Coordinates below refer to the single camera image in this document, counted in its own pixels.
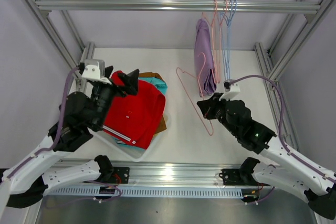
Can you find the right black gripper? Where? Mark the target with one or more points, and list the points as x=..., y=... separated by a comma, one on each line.
x=207, y=107

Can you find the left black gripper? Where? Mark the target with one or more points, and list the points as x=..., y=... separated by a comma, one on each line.
x=131, y=81

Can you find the pink hanger of lilac trousers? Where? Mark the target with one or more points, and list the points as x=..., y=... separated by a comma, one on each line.
x=213, y=39

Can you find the teal trousers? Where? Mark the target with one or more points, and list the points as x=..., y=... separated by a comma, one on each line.
x=157, y=82

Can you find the red trousers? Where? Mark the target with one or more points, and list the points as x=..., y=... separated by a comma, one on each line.
x=136, y=113

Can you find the lilac trousers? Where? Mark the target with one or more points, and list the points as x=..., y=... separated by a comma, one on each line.
x=203, y=59

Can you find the brown trousers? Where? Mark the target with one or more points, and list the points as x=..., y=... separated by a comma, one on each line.
x=156, y=80

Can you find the blue hanger of brown trousers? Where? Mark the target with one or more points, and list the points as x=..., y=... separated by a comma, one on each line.
x=227, y=17

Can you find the pink hanger of yellow trousers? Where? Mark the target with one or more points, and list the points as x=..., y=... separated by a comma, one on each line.
x=221, y=57

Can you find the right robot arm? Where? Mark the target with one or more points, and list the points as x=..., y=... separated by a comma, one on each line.
x=297, y=174

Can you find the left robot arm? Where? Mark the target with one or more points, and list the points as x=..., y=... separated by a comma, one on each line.
x=87, y=99

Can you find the white plastic basket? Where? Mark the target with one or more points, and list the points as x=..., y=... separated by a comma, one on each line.
x=135, y=154

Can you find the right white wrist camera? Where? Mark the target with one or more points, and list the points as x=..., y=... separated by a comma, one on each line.
x=230, y=91

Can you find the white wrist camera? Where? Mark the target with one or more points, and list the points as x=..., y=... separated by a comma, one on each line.
x=94, y=70
x=230, y=91

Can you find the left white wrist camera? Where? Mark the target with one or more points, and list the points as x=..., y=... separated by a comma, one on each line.
x=94, y=70

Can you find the aluminium hanging rail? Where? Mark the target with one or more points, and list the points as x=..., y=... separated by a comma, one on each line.
x=182, y=6

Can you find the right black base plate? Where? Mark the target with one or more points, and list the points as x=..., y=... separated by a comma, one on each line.
x=232, y=177

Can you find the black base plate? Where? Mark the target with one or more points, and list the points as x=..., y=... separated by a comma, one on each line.
x=232, y=177
x=120, y=176

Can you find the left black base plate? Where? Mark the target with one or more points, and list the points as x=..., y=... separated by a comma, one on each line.
x=120, y=176

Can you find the aluminium frame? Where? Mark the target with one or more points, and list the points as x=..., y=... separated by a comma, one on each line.
x=56, y=39

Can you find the slotted cable duct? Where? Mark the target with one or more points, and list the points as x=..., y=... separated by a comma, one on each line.
x=169, y=192

